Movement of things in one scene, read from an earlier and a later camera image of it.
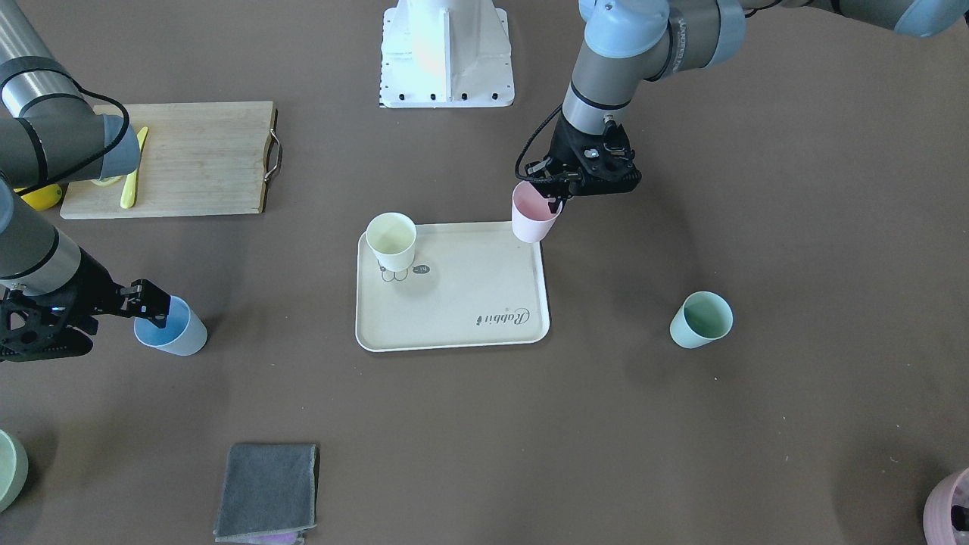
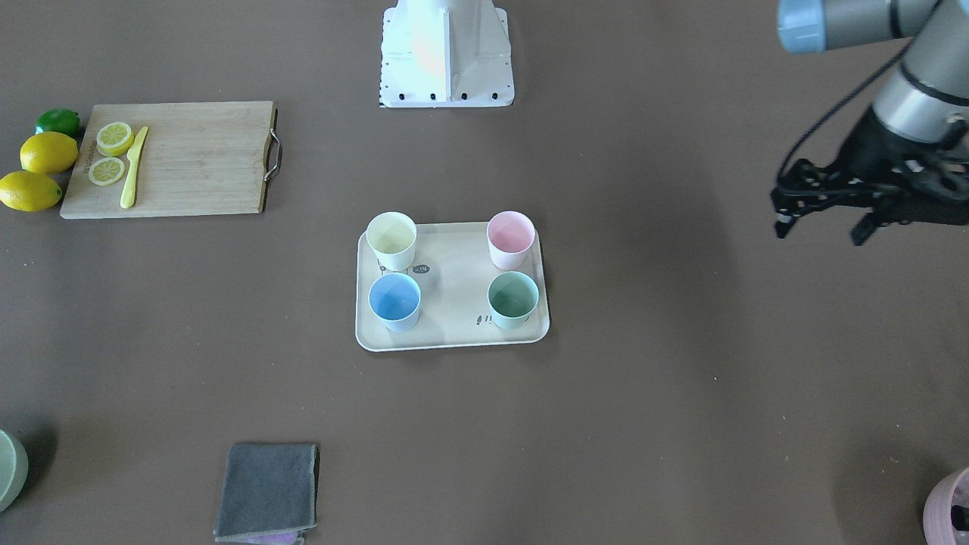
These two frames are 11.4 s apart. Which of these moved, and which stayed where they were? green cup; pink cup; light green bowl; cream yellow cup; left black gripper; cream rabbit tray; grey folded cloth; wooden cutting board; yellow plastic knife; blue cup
Moved: pink cup; left black gripper; green cup; blue cup
Stayed: light green bowl; cream rabbit tray; cream yellow cup; yellow plastic knife; grey folded cloth; wooden cutting board
